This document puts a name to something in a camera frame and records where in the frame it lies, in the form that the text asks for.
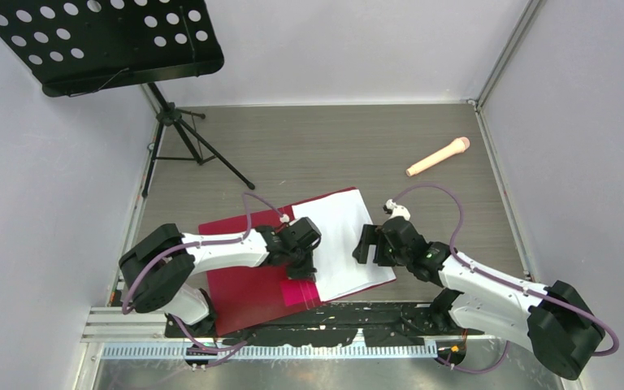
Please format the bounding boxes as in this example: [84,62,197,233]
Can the white paper sheets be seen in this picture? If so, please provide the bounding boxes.
[292,188,396,302]

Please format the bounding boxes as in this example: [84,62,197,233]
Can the red plastic folder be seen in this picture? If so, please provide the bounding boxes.
[198,186,397,338]

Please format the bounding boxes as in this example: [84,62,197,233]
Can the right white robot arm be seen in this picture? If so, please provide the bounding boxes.
[353,217,606,380]

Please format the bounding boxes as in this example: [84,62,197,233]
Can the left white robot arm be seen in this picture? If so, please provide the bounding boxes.
[119,217,322,336]

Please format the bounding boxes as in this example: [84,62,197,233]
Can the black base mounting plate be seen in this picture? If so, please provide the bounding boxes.
[191,301,466,347]

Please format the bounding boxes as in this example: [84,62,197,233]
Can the beige toy microphone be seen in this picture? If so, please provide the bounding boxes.
[405,136,470,177]

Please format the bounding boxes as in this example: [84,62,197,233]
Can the black perforated music stand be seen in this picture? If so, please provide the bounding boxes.
[0,1,225,196]

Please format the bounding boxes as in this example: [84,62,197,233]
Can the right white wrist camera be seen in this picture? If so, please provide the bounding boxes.
[383,199,411,221]

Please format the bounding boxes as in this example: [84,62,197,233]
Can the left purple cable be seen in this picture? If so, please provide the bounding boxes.
[120,193,294,370]

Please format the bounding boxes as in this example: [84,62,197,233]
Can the aluminium rail frame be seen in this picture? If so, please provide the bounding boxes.
[80,301,571,362]

